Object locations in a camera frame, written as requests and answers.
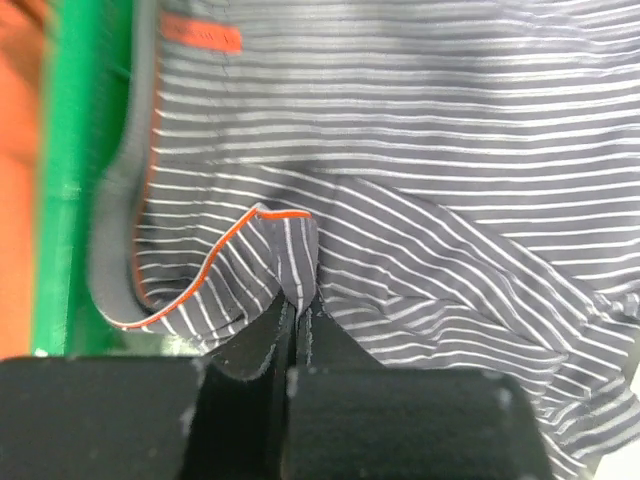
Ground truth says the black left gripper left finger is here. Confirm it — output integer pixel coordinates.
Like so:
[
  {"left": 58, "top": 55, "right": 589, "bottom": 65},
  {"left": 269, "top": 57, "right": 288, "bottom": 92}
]
[{"left": 1, "top": 298, "right": 295, "bottom": 479}]

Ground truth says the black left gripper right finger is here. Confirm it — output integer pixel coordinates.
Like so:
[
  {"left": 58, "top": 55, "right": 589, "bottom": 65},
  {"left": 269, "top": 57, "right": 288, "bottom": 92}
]
[{"left": 282, "top": 301, "right": 552, "bottom": 479}]

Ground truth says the grey striped boxer underwear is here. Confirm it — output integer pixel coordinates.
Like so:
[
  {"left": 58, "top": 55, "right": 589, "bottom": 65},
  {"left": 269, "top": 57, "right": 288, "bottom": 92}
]
[{"left": 88, "top": 1, "right": 639, "bottom": 479}]

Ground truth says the orange white underwear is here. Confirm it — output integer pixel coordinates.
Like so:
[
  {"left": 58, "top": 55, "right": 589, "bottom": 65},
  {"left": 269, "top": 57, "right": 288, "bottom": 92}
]
[{"left": 1, "top": 1, "right": 58, "bottom": 359}]

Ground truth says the green plastic tray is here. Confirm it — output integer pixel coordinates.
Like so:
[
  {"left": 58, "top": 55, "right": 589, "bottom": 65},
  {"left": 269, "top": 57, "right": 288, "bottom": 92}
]
[{"left": 31, "top": 1, "right": 198, "bottom": 356}]

